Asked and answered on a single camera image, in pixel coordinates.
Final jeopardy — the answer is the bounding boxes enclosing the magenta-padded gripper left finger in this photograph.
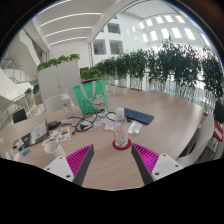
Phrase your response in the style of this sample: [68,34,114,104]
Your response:
[43,143,95,187]

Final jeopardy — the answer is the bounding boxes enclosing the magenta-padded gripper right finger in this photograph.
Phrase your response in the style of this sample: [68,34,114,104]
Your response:
[130,143,184,186]

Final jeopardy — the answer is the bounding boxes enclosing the clear plastic water bottle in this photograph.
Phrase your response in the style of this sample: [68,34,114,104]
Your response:
[113,107,130,148]

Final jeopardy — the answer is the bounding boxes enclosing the white grid-pattern mug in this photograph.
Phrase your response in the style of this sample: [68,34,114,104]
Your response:
[43,140,67,160]

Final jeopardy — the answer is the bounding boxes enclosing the colourful sticker sheet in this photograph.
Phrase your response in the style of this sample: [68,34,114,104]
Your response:
[42,127,72,147]

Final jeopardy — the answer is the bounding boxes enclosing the flat round red coaster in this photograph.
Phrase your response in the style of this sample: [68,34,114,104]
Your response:
[112,138,133,151]

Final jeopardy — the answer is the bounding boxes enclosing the white plastic packet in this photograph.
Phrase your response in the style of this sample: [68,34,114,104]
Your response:
[127,120,144,135]

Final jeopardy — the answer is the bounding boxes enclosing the black charger block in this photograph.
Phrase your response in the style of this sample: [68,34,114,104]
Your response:
[47,120,62,131]

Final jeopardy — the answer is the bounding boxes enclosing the white paper sheet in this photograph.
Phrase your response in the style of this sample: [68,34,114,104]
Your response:
[103,120,117,132]

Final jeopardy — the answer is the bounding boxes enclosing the brown clipboard with papers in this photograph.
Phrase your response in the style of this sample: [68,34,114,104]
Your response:
[19,119,50,150]

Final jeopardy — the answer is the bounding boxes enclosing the small blue item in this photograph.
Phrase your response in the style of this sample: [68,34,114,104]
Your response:
[21,147,32,157]

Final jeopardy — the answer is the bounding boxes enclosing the white chair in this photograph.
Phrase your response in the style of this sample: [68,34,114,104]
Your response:
[43,94,68,113]
[175,113,216,168]

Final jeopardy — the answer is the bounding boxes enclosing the tall clear drink bottle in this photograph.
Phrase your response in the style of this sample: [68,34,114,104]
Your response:
[60,89,75,120]

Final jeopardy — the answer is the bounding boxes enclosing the green tote bag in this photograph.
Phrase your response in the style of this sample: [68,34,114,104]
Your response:
[72,79,109,115]

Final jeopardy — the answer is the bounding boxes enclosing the black chair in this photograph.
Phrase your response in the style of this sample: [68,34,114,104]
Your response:
[12,108,28,125]

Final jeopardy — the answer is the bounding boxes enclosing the red and white sign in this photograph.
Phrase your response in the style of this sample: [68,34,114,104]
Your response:
[213,122,224,143]

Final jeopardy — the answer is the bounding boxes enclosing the small planter with greenery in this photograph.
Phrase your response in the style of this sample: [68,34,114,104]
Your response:
[23,83,44,106]

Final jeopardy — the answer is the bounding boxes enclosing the white cabinet with plants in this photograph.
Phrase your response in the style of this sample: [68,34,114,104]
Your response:
[36,53,83,104]

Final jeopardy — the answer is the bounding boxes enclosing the dark chair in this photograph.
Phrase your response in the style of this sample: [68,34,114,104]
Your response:
[213,101,224,125]

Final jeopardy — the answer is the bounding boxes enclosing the row of green plants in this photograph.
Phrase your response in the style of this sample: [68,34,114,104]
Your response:
[80,39,224,104]

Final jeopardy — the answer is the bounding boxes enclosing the ceiling light strips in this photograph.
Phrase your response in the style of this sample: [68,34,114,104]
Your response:
[36,0,103,47]

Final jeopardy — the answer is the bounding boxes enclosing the tangled black cables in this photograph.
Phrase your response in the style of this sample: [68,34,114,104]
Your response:
[71,111,116,133]

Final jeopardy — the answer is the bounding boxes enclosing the glass railing with wood rail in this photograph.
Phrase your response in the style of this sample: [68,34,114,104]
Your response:
[0,94,36,132]

